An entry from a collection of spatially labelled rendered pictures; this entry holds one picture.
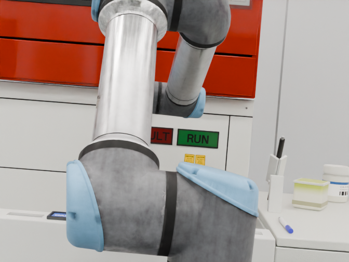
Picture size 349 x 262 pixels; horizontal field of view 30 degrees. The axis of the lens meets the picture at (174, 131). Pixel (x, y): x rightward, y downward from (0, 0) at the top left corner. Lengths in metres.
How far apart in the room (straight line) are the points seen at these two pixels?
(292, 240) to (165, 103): 0.43
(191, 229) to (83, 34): 1.06
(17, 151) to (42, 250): 0.67
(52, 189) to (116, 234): 1.06
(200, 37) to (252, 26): 0.65
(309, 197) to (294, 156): 1.78
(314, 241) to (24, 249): 0.55
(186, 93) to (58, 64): 0.54
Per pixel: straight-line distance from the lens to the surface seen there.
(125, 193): 0.84
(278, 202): 1.52
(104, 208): 0.84
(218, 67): 1.80
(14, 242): 1.29
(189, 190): 0.86
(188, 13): 1.11
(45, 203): 1.91
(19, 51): 1.85
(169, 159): 1.85
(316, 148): 3.40
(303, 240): 1.27
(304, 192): 1.62
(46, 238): 1.27
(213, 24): 1.15
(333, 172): 1.78
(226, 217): 0.85
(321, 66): 3.40
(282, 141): 1.48
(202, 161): 1.85
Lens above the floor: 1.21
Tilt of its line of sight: 3 degrees down
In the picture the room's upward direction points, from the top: 4 degrees clockwise
